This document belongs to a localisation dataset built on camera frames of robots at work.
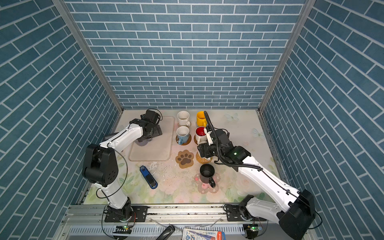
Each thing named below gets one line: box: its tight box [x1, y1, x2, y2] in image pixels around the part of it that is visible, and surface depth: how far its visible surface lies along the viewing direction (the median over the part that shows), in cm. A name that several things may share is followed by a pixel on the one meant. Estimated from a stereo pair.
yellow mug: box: [196, 111, 208, 127], surface depth 107 cm
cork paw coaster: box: [175, 149, 194, 169], surface depth 95 cm
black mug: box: [199, 163, 216, 188], surface depth 82 cm
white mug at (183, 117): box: [177, 110, 191, 128], surface depth 107 cm
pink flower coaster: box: [193, 172, 221, 194], surface depth 84 cm
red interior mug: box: [195, 126, 208, 144], surface depth 98 cm
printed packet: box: [182, 228, 226, 240], surface depth 69 cm
